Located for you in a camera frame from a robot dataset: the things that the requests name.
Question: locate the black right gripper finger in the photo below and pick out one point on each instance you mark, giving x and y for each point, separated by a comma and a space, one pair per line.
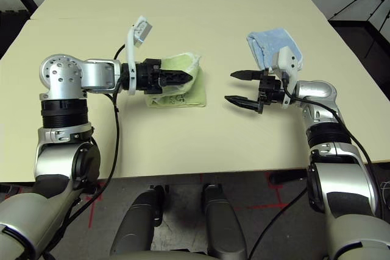
243, 104
246, 75

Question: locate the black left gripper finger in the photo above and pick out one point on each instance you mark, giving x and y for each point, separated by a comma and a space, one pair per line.
176, 78

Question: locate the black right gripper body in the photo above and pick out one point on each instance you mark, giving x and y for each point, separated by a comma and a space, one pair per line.
271, 91

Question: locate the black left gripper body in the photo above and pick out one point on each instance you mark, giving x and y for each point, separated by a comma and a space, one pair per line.
149, 77

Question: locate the green towel with white trim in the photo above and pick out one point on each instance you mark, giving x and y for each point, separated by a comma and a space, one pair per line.
198, 95

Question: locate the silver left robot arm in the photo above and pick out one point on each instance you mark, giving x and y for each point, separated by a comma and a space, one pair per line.
94, 71

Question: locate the folded light blue towel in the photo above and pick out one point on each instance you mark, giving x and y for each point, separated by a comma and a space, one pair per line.
268, 44

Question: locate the grey robot right leg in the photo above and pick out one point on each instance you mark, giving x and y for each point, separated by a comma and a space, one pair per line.
222, 226

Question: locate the grey robot leg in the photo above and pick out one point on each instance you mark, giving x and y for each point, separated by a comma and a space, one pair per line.
222, 226
137, 226

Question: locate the black foam floor mats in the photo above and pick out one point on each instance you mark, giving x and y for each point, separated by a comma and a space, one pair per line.
10, 28

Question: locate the grey robot left leg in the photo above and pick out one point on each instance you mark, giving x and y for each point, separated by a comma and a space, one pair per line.
137, 226

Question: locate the grey robot torso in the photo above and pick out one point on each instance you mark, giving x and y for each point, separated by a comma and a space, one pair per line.
170, 257

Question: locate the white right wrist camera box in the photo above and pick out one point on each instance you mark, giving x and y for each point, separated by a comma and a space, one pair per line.
286, 59

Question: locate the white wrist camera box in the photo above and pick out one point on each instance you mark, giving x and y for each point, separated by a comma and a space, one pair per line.
286, 59
141, 33

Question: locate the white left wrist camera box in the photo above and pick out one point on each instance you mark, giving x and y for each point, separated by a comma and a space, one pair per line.
141, 33

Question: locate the black low frame stand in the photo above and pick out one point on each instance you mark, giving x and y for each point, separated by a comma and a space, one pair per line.
350, 22

